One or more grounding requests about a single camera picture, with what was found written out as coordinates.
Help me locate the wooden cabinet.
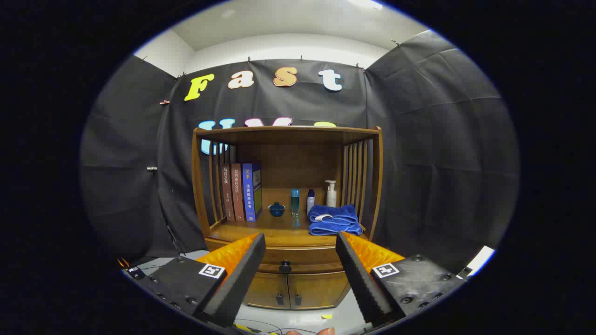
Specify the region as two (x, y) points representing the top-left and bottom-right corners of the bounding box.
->
(191, 125), (384, 311)

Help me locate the wooden cabinet door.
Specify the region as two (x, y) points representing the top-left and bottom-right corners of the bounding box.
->
(288, 272), (351, 310)
(244, 274), (289, 310)

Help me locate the thick blue book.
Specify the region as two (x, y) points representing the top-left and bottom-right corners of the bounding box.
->
(242, 162), (263, 222)

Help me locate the wooden countertop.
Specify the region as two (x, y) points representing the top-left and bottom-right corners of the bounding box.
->
(207, 213), (373, 248)

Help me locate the folded blue towel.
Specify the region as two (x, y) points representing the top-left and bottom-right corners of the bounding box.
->
(308, 204), (363, 236)

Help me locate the dark brown book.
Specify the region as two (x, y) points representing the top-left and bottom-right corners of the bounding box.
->
(220, 164), (235, 222)

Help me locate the wooden drawer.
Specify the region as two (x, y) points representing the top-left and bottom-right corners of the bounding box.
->
(205, 238), (347, 274)

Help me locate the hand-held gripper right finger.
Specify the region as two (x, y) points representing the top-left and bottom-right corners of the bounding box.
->
(335, 231), (467, 328)

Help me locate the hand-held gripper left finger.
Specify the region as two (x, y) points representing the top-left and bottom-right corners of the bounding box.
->
(125, 233), (266, 328)

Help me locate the reddish brown book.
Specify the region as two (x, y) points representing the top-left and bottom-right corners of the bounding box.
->
(231, 163), (246, 222)

